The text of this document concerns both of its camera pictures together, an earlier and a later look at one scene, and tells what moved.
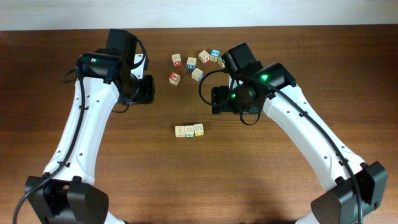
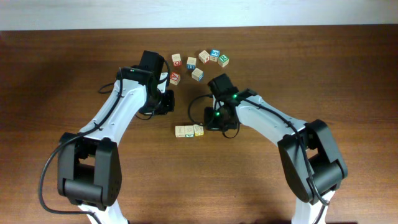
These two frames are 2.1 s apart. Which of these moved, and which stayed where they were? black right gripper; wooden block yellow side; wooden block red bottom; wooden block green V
Moved: black right gripper
Stayed: wooden block red bottom; wooden block yellow side; wooden block green V
